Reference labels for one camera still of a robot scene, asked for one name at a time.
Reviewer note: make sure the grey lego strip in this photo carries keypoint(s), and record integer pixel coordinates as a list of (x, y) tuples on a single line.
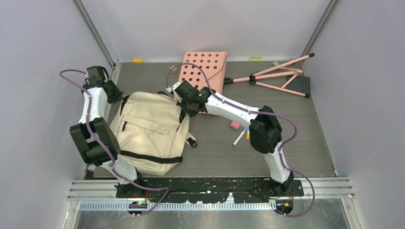
[(273, 64)]

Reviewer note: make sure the green block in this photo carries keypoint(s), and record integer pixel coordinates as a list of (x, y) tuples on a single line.
[(255, 59)]

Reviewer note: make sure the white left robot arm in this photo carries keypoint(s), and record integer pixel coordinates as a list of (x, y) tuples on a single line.
[(94, 138)]

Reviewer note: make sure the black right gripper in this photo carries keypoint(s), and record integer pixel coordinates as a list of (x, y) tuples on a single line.
[(191, 113)]

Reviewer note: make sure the white blue marker pen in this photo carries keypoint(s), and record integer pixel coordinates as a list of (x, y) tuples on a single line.
[(239, 137)]

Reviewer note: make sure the pink folding tripod stand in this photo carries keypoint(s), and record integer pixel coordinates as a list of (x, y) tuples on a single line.
[(283, 70)]

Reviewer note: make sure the dark grey lego baseplate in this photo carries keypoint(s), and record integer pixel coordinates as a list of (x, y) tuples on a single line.
[(300, 84)]

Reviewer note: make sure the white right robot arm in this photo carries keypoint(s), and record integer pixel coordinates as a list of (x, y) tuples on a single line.
[(263, 126)]

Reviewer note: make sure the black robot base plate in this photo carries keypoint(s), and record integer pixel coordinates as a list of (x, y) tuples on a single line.
[(209, 190)]

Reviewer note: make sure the beige canvas backpack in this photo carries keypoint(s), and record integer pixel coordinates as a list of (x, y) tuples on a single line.
[(152, 132)]

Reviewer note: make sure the pink perforated music stand tray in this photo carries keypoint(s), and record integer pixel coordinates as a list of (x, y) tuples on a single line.
[(206, 69)]

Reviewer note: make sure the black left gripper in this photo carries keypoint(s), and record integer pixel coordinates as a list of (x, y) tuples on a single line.
[(117, 96)]

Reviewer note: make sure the pink eraser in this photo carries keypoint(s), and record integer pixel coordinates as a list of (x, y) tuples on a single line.
[(234, 125)]

